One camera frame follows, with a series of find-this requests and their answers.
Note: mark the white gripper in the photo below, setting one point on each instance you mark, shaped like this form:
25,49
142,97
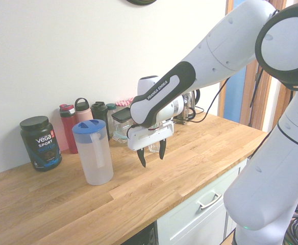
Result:
149,139

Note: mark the clear pitcher with blue lid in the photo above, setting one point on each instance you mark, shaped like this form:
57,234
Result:
93,163

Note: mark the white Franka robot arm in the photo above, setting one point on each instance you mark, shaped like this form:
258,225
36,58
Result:
215,51

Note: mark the red water bottle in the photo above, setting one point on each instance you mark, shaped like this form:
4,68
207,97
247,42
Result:
68,132

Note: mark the clear glass tumbler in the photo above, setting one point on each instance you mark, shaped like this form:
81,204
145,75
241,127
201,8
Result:
152,148

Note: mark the glass container with teal lid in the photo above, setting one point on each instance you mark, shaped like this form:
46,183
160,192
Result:
119,130

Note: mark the jar with red checkered lid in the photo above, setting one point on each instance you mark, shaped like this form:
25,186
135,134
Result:
123,102

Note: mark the clear bottle with dark lid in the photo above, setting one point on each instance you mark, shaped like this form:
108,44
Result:
111,112

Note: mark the glass French press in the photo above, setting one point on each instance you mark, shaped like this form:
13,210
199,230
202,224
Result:
188,107

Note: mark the black shaker bottle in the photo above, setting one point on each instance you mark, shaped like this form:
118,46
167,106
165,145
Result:
101,112

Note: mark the steel electric kettle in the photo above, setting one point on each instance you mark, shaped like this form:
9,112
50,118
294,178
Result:
198,98

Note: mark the pink bottle with black lid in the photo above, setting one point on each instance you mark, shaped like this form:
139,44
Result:
84,113

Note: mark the dark dishwasher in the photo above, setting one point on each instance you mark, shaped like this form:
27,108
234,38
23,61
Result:
144,236

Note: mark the black Vega protein tub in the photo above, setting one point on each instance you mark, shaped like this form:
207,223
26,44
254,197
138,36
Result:
40,145

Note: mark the wooden door frame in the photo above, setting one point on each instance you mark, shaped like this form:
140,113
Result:
261,112

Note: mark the black round wall clock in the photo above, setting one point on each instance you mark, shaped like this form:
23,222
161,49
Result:
141,2

